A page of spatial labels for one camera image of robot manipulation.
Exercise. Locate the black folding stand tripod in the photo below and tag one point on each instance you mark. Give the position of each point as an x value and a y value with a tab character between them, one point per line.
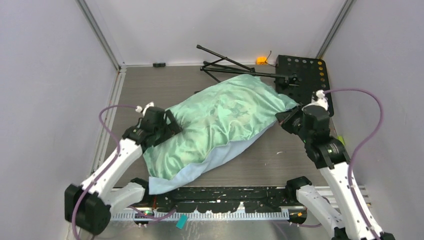
229	66

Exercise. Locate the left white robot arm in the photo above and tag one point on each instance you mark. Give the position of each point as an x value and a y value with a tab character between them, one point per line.
90	205

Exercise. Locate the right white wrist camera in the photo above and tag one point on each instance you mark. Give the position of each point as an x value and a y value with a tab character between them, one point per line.
320	99

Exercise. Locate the teal tape piece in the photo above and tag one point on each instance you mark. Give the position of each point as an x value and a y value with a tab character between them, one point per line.
182	221

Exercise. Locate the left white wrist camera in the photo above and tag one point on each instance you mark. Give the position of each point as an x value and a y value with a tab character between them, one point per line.
142	109

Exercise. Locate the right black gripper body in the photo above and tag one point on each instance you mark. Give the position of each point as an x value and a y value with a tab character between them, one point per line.
294	124

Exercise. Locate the black perforated stand plate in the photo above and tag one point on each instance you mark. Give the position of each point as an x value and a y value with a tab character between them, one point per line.
302	77

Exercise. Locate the small black wall bracket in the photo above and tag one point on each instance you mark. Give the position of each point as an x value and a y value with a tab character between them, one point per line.
159	64

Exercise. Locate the green small block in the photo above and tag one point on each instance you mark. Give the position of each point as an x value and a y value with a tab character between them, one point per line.
341	139

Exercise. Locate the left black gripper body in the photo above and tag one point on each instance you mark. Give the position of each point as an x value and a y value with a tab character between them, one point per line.
162	132

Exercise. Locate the slotted cable duct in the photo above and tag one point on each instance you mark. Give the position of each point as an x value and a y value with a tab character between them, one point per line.
239	215

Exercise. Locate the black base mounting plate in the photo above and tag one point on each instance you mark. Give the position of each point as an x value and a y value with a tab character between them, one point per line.
221	199

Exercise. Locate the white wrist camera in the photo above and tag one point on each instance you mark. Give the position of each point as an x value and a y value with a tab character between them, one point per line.
142	109
320	99

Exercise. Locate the green and blue pillowcase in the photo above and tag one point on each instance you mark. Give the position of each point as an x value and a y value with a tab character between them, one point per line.
217	124

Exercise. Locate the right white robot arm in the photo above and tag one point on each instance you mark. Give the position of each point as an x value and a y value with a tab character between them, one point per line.
352	220

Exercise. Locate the orange round object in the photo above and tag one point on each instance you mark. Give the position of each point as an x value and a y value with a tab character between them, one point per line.
262	60

